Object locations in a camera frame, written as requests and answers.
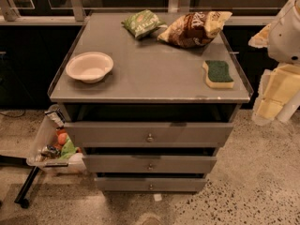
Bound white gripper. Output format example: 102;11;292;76
248;23;300;126

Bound grey drawer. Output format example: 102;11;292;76
95;177;206;192
65;122;233;148
82;155;217;173

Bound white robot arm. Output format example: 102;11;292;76
248;0;300;126

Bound grey drawer cabinet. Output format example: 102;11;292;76
49;13;253;180

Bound grey top drawer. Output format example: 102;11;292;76
65;122;233;148

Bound grey bottom drawer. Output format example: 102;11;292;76
95;177;206;192

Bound green yellow sponge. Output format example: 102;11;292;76
202;60;234;89

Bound brown chip bag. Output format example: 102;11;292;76
157;11;233;49

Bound metal window railing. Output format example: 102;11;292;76
0;0;288;25

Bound green chip bag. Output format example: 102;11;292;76
122;9;167;39

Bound white paper bowl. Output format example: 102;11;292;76
66;52;113;83

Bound white paper scrap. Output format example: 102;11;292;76
154;194;162;202

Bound green packet in bin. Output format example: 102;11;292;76
60;139;77;159

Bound orange fruit in bin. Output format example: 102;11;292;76
57;133;68;145

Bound clear plastic bin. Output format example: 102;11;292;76
26;104;86;173

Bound black stand leg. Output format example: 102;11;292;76
0;155;39;209

